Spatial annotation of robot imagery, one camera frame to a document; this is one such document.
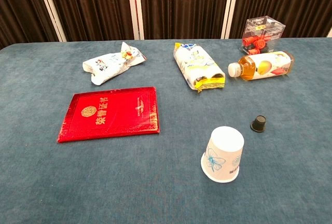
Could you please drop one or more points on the white paper cup blue print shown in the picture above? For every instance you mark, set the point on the white paper cup blue print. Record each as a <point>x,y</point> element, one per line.
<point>223,154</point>

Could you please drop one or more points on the white yellow biscuit pack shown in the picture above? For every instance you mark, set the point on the white yellow biscuit pack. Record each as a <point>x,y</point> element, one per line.
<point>197,66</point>

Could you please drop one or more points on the red certificate book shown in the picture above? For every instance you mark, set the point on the red certificate book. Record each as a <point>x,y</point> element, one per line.
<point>111,115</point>

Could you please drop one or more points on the white crumpled snack bag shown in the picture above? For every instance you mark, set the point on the white crumpled snack bag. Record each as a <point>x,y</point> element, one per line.
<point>109,67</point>

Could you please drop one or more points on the blue felt table cloth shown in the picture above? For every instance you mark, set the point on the blue felt table cloth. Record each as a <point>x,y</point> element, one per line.
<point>155,182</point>

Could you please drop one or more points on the small black capsule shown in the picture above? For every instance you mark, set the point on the small black capsule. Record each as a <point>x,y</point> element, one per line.
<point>259,123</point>

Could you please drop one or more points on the orange juice bottle white cap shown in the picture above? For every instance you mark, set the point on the orange juice bottle white cap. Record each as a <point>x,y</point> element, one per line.
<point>262,66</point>

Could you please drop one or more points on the clear box with red parts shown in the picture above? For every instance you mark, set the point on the clear box with red parts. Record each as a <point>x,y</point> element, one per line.
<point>259,40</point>

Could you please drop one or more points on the white partition post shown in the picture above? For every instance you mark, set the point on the white partition post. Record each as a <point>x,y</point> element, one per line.
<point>50,8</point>
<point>230,6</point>
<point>135,8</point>

